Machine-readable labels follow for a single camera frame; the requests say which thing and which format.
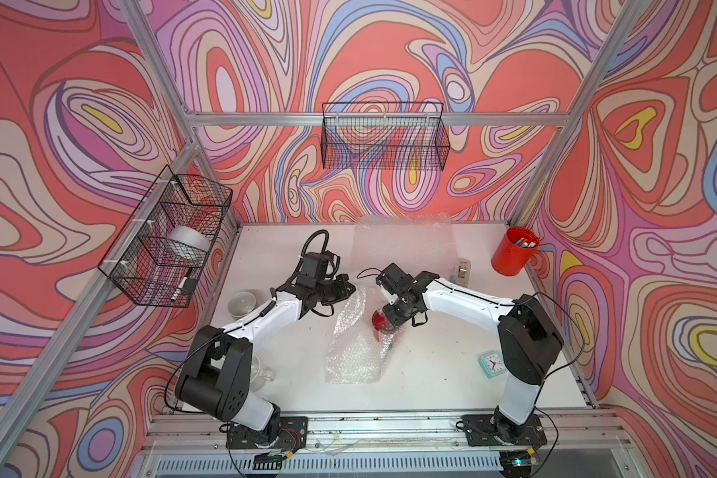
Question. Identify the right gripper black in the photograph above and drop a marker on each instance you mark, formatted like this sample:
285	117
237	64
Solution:
393	318

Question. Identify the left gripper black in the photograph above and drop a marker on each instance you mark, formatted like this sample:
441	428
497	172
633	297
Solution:
342	282

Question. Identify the red mug black handle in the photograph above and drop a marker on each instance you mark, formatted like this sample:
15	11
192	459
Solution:
381	324

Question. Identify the bubble wrap sheet around mug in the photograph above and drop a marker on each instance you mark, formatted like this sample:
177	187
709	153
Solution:
357	354

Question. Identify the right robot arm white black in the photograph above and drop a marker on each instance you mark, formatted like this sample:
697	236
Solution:
529	340

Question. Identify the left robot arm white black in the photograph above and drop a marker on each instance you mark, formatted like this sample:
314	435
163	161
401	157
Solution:
215	377

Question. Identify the flat bubble wrap sheet stack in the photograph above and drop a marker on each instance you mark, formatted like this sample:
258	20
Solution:
417	243

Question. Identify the lavender ceramic mug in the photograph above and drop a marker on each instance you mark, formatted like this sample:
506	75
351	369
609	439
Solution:
241	305

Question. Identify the small green alarm clock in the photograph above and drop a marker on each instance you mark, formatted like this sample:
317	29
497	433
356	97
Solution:
492	364

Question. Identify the red pen holder cup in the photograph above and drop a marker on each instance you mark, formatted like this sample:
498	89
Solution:
514	251

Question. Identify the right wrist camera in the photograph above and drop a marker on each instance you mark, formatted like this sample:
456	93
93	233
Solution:
394	280

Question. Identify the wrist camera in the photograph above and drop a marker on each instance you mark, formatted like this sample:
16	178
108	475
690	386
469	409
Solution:
318	268
394	280

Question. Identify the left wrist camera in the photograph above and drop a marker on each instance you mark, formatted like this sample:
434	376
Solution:
318	268

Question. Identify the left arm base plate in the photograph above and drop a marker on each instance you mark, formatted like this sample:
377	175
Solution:
288	433

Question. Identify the black wire basket back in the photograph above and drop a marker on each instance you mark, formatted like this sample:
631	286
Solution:
384	136

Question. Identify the black wire basket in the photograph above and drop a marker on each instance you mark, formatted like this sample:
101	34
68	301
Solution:
384	136
158	259

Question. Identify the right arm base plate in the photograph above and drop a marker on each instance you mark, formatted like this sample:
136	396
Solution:
496	430

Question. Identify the black wire basket left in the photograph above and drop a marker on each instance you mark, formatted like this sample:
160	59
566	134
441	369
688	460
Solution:
158	259

